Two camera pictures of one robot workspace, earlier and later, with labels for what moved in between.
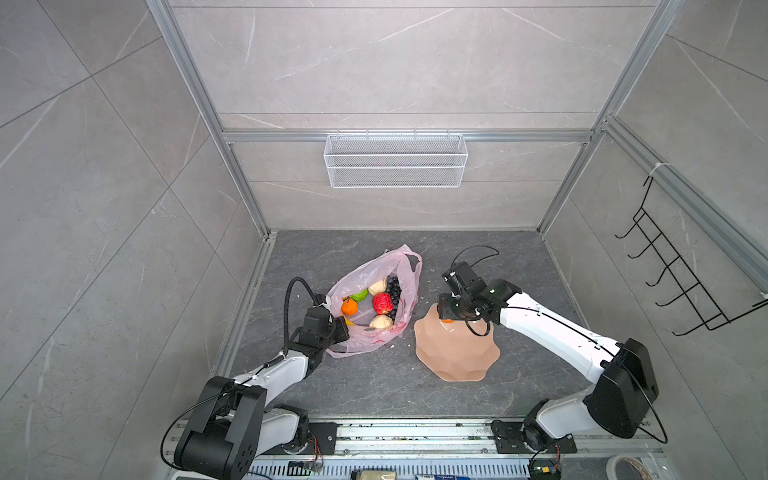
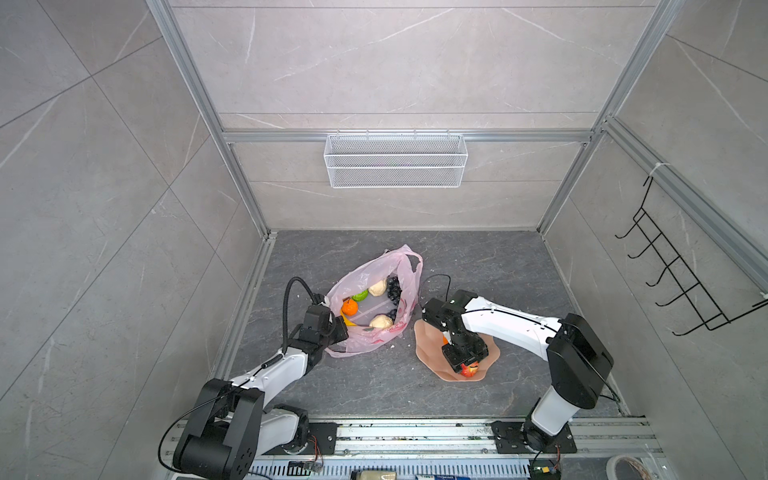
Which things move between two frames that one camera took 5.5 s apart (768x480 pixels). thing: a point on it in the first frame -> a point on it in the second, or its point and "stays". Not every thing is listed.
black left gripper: [339, 322] stays
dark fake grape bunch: [394, 289] stays
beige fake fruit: [379, 287] stays
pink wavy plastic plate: [451, 350] stays
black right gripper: [443, 307] -> [477, 353]
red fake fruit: [382, 302] -> [469, 370]
